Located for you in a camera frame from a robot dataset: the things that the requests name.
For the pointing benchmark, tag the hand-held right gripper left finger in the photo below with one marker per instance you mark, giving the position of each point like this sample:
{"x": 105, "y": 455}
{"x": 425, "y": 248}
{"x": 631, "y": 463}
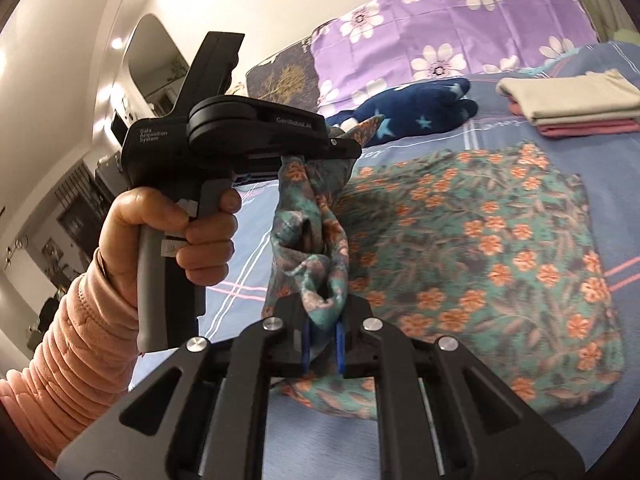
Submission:
{"x": 305, "y": 352}

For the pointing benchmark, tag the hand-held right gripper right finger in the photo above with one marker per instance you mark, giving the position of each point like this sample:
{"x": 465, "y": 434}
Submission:
{"x": 341, "y": 352}

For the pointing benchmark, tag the dark shelf unit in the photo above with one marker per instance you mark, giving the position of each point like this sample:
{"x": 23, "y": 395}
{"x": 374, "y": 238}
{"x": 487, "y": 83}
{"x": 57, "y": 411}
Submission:
{"x": 80, "y": 220}

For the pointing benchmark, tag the folded beige cloth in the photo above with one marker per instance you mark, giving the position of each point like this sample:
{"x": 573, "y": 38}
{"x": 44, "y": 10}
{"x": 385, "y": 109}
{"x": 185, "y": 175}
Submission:
{"x": 575, "y": 97}

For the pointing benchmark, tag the purple floral pillow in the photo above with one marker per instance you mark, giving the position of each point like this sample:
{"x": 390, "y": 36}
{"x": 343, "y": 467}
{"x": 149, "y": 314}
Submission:
{"x": 425, "y": 25}

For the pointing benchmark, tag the green mattress edge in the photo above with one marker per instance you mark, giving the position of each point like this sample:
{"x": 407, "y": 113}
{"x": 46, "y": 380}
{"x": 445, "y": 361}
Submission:
{"x": 626, "y": 36}

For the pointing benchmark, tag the teal orange floral garment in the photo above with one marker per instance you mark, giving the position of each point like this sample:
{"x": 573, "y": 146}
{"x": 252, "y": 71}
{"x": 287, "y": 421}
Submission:
{"x": 475, "y": 260}

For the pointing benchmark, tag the wall mirror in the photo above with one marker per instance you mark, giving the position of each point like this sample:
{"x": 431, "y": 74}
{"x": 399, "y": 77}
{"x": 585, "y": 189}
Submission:
{"x": 150, "y": 60}

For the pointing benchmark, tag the folded pink cloth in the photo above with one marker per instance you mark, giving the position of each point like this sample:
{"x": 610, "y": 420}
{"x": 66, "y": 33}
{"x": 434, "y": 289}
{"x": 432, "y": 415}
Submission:
{"x": 585, "y": 130}

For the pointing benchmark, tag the person's left hand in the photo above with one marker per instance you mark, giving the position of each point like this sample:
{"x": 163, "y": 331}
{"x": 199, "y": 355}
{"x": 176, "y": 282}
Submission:
{"x": 122, "y": 232}

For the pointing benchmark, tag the dark pillow with gold print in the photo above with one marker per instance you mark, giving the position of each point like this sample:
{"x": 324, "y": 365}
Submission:
{"x": 280, "y": 80}

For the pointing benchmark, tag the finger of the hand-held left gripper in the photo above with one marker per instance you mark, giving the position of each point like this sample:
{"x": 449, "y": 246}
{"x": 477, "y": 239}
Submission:
{"x": 300, "y": 135}

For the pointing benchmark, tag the navy star plush blanket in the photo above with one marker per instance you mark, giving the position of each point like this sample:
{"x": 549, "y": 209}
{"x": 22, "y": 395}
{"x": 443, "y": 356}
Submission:
{"x": 430, "y": 105}

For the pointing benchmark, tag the blue plaid bed sheet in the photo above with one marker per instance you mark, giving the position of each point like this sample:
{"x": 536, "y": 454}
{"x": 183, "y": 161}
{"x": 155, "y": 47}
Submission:
{"x": 615, "y": 200}

